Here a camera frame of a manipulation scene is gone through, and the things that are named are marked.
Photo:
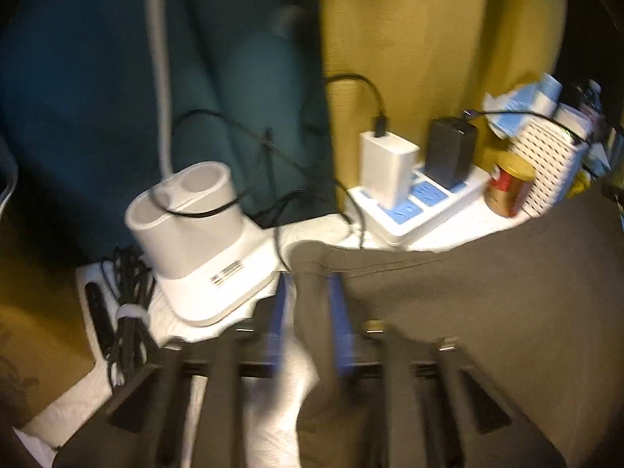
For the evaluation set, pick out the black glossy stick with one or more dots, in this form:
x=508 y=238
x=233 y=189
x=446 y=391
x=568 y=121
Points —
x=96 y=314

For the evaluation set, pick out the white desk lamp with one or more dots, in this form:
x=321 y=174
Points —
x=195 y=243

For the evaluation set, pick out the white quilted cover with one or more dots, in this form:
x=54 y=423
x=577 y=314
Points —
x=73 y=409

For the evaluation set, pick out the clear snack jar white lid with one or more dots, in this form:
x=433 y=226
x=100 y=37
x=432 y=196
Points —
x=573 y=119

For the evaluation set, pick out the yellow curtain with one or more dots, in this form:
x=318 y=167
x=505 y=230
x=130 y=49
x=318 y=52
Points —
x=414 y=24

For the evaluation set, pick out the red candle jar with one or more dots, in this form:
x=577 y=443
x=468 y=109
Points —
x=509 y=185

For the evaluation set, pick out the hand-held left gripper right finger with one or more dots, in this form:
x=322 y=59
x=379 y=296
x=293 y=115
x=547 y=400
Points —
x=339 y=321

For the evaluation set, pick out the yellow snack bag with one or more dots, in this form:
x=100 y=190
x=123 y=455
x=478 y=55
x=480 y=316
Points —
x=580 y=185

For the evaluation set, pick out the blue and white bottle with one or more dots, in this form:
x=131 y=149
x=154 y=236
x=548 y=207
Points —
x=547 y=95

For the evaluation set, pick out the white charger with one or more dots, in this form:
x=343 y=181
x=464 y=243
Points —
x=387 y=170

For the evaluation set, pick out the cardboard box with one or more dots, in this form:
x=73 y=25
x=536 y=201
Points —
x=39 y=331

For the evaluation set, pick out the white power strip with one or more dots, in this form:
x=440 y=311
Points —
x=429 y=214

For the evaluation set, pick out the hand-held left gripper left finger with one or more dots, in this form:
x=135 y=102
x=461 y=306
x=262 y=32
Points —
x=277 y=321

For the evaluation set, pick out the dark teal curtain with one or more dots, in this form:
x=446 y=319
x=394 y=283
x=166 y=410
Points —
x=73 y=83

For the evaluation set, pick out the white perforated basket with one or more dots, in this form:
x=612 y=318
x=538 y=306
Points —
x=548 y=170

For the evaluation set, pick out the black charger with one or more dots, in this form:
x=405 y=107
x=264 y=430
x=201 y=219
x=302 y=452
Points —
x=451 y=151

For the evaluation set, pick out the brown t-shirt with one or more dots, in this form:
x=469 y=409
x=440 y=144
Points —
x=487 y=302

